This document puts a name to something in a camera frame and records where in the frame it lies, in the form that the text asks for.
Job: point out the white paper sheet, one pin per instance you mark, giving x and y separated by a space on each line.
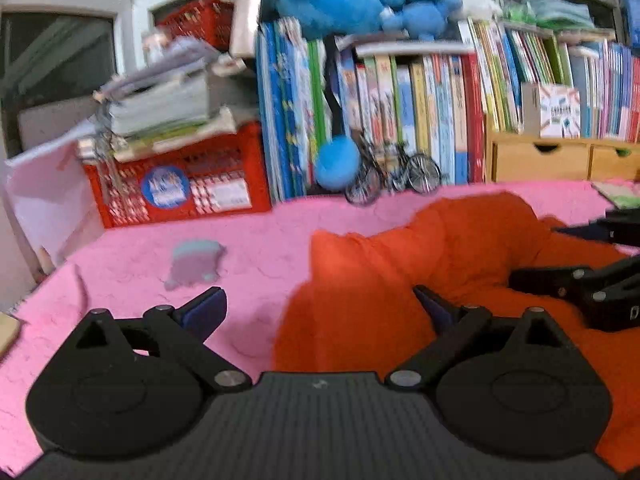
45 195

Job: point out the miniature bicycle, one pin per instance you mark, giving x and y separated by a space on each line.
422 172

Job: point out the leaning grey board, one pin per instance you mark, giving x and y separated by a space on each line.
247 15

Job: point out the red plastic basket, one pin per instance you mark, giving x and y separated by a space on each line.
200 22

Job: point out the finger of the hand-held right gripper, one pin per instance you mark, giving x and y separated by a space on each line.
550 280
620 230

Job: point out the stack of magazines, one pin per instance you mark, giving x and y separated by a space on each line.
165 105

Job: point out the row of green-spined books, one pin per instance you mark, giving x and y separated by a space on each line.
510 70

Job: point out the blue cardboard box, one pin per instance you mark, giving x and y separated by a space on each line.
632 10

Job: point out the yellowish object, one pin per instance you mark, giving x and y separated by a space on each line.
9 335

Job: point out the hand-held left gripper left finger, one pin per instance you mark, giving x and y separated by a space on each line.
207 310

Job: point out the row of blue red books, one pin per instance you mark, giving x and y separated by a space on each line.
610 90

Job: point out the white printed box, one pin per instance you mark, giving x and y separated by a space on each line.
555 110

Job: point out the small blue plush toy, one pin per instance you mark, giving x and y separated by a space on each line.
425 20

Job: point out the blue plush ball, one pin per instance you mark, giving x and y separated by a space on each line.
337 164

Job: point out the orange puffer jacket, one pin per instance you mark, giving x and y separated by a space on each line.
400 260

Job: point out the wooden drawer organizer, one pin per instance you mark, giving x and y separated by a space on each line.
550 162

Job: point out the row of tall picture books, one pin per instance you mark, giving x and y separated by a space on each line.
287 110

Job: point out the pink bunny-print blanket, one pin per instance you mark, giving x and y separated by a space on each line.
125 270

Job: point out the row of short colourful books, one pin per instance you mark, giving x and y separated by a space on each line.
415 105

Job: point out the green booklet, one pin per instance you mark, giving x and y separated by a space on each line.
620 195

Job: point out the large blue plush toy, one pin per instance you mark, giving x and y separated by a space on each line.
335 5

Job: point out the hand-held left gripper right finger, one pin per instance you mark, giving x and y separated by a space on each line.
435 312

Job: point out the red plastic crate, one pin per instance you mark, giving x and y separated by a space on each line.
210 180

